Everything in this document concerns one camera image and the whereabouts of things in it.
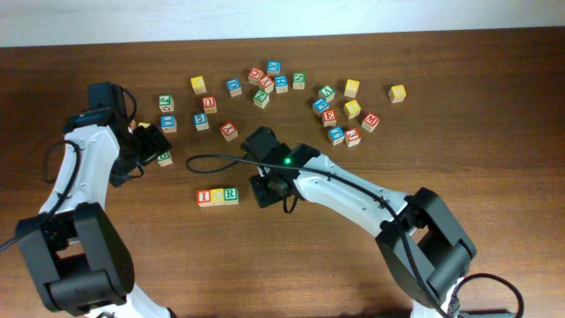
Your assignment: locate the yellow C block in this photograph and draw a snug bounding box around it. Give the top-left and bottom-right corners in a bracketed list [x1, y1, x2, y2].
[210, 188, 225, 206]

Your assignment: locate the green Z block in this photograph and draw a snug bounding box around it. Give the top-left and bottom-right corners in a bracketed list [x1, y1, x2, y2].
[252, 90, 270, 109]

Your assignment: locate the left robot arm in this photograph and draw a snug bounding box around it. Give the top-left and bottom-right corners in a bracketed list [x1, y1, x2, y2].
[15, 108, 174, 317]

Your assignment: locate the blue H block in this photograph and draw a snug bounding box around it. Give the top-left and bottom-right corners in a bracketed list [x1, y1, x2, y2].
[275, 75, 289, 94]

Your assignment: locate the yellow block centre right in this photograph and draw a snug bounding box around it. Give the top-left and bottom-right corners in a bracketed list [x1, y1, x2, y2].
[343, 100, 361, 119]

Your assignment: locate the right camera cable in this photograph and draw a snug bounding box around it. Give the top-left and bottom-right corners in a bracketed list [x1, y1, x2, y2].
[185, 153, 525, 318]

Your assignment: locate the red G block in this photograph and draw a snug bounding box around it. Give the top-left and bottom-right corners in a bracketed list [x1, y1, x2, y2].
[248, 67, 264, 86]

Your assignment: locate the blue 1 block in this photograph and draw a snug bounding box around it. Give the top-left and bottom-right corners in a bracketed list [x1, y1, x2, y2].
[328, 126, 345, 146]

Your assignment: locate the red I block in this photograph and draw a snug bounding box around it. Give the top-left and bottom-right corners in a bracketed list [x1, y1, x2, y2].
[197, 189, 212, 207]

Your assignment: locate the camera cable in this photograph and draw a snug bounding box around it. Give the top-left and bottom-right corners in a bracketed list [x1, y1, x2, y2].
[0, 140, 83, 253]
[185, 153, 525, 318]

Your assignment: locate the blue L block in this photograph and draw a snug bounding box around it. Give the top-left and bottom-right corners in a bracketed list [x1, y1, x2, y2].
[160, 115, 177, 133]

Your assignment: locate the left camera cable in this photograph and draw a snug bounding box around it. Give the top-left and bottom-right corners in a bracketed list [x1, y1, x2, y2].
[0, 140, 83, 253]

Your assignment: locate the green R block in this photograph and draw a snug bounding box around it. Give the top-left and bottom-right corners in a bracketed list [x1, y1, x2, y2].
[224, 187, 239, 205]

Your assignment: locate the yellow block upper left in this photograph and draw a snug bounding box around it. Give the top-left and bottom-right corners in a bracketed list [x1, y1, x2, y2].
[190, 76, 207, 95]

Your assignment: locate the green J block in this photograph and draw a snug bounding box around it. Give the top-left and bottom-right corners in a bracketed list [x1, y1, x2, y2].
[158, 95, 175, 112]

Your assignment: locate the red 3 block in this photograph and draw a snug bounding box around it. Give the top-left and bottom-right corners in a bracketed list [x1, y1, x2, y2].
[344, 128, 361, 147]

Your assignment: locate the red U block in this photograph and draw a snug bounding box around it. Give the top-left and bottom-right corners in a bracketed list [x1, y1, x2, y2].
[202, 96, 217, 114]

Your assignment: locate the blue P block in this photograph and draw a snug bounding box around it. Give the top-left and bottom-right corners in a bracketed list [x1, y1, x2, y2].
[313, 98, 329, 117]

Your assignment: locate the red X block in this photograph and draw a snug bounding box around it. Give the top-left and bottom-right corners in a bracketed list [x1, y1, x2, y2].
[258, 75, 275, 94]

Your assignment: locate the green 8 block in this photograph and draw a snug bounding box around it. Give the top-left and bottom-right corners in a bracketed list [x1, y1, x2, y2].
[156, 151, 173, 167]

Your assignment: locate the red E block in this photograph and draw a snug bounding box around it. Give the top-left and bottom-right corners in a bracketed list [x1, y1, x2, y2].
[320, 110, 337, 127]

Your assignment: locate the blue 5 block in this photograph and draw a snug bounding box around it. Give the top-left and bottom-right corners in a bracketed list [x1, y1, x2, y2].
[192, 113, 209, 131]

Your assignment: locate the red K block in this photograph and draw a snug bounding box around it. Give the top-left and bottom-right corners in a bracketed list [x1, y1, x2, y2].
[220, 122, 238, 141]

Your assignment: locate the yellow S block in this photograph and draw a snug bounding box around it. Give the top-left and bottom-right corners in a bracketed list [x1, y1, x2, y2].
[388, 85, 407, 103]

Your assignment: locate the yellow block upper right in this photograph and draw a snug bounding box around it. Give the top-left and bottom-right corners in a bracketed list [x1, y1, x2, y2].
[343, 79, 360, 98]

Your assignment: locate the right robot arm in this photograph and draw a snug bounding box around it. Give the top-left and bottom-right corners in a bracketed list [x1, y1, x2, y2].
[242, 141, 477, 317]

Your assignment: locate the red M block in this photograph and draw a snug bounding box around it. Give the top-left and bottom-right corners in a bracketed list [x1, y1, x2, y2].
[361, 113, 380, 133]

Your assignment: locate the blue D block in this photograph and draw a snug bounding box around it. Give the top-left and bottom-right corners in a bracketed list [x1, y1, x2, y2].
[226, 78, 242, 97]

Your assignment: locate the green V block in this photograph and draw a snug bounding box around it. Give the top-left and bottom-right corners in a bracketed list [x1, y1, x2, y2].
[319, 85, 335, 102]

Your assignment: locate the green N block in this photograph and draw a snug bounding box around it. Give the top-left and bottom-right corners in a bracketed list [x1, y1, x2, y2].
[292, 72, 305, 90]

